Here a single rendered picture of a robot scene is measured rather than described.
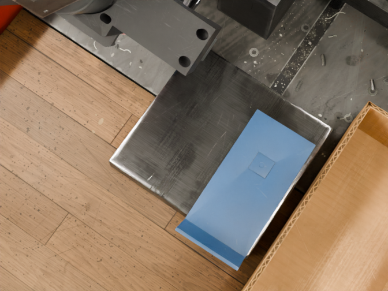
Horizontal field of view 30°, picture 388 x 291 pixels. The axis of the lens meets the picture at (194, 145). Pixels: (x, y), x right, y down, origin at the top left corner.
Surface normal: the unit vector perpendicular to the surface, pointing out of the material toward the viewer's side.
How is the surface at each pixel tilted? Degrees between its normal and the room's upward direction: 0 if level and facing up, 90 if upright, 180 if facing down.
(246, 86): 0
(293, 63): 0
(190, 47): 29
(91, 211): 0
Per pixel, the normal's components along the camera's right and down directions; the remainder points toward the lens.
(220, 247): 0.48, -0.83
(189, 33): -0.18, 0.20
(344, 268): 0.02, -0.25
